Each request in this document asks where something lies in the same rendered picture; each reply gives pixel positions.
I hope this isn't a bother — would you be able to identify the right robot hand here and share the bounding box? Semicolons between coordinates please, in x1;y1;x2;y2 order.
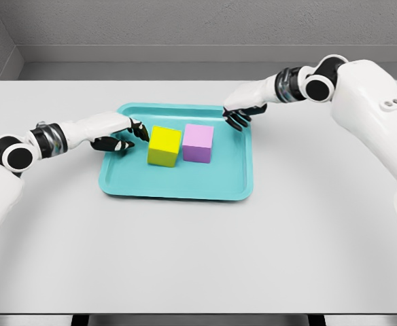
222;80;268;132

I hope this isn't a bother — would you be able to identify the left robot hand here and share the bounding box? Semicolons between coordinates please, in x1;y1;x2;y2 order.
84;111;150;152

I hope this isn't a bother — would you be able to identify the yellow cube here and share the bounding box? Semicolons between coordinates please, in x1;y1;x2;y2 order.
146;125;182;168

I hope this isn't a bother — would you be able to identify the pink cube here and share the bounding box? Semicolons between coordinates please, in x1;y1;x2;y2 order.
182;123;215;164

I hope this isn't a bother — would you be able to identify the teal plastic tray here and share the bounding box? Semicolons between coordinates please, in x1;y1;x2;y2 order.
98;103;254;202

